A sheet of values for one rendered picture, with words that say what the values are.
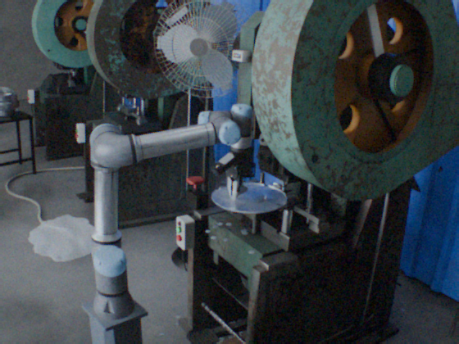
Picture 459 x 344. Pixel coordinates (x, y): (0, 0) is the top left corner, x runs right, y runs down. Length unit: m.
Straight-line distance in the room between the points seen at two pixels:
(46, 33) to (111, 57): 1.72
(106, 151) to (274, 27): 0.64
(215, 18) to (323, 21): 1.26
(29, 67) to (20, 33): 0.57
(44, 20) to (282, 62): 3.46
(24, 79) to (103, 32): 5.38
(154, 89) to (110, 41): 0.43
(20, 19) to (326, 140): 7.08
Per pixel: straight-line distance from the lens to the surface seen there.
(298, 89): 1.31
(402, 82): 1.53
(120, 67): 2.96
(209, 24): 2.50
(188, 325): 2.44
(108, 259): 1.70
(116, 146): 1.55
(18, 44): 8.15
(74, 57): 4.67
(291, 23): 1.33
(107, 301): 1.76
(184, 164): 3.53
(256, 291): 1.79
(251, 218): 1.94
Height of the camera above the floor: 1.51
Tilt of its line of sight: 19 degrees down
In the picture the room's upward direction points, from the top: 3 degrees clockwise
